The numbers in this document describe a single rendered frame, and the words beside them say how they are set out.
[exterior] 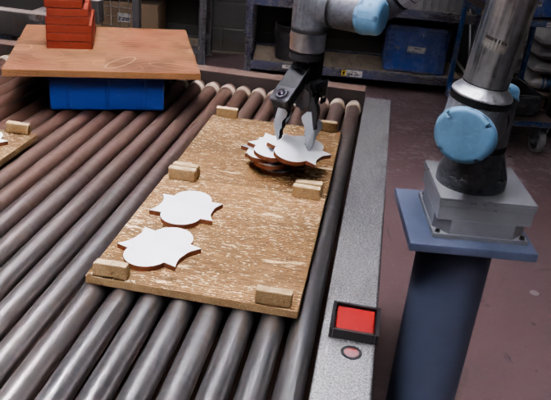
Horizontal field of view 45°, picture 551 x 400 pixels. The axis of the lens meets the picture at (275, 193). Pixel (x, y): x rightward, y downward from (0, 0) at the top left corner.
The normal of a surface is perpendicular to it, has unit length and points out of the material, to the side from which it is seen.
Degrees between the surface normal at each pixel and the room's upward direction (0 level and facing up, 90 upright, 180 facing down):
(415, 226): 0
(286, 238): 0
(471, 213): 90
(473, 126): 97
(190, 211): 0
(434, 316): 90
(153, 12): 90
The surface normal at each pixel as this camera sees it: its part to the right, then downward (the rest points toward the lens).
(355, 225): 0.08, -0.89
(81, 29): 0.21, 0.44
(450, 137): -0.49, 0.46
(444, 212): -0.04, 0.44
